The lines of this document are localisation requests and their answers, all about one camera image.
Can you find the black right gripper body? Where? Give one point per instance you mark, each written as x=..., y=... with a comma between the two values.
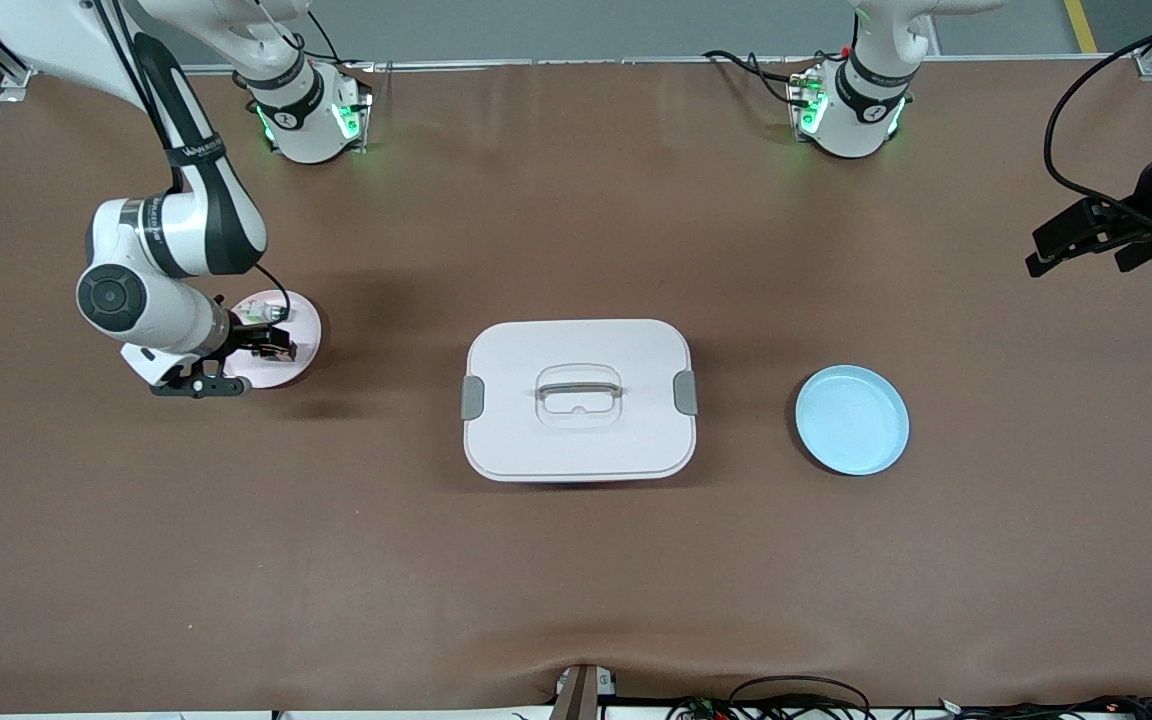
x=245, y=338

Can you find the silver table edge rail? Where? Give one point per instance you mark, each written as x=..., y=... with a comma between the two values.
x=586, y=61

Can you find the light blue round plate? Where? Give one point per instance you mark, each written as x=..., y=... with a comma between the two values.
x=851, y=420

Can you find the white and green switch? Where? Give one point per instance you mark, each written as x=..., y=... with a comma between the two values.
x=258, y=312

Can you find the pink round plate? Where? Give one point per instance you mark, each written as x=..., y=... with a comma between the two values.
x=301, y=335

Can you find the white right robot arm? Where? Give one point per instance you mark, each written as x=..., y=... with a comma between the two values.
x=186, y=225

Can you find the brown table cover sheet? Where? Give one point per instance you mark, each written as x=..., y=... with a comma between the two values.
x=576, y=580

